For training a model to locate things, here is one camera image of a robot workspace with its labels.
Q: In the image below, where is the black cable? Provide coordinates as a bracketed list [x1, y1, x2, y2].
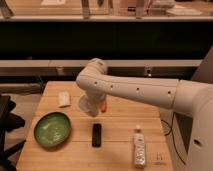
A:
[160, 113, 188, 167]

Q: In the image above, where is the black office chair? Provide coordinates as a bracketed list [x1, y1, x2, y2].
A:
[0, 95, 25, 171]

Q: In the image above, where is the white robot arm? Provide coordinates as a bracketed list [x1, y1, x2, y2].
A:
[76, 58, 213, 171]

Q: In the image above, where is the grey metal shelf rail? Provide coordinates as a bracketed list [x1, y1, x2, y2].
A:
[0, 59, 202, 77]

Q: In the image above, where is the clear plastic water bottle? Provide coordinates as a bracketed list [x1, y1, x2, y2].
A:
[133, 125, 146, 168]

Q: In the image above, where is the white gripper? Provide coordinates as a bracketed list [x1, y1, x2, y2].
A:
[79, 95, 106, 117]

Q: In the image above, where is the black rectangular remote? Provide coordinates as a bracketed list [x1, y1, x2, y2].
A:
[92, 124, 102, 147]

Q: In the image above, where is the small orange object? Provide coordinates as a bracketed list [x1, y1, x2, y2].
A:
[101, 101, 107, 113]

